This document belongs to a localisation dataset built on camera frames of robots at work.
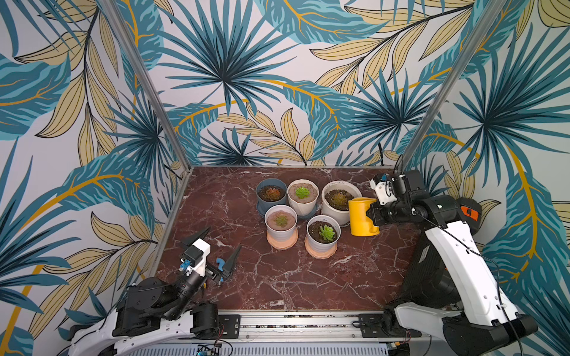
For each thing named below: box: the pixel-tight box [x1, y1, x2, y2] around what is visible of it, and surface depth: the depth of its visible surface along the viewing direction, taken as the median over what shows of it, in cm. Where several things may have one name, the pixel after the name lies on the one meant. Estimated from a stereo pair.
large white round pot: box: [320, 180, 363, 226], surface depth 97 cm
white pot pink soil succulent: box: [264, 204, 299, 241], surface depth 90 cm
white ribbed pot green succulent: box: [286, 178, 320, 217], surface depth 97 cm
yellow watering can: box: [348, 197, 380, 237], surface depth 75 cm
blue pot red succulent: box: [255, 178, 288, 216], surface depth 98 cm
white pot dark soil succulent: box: [304, 215, 342, 253], surface depth 87 cm
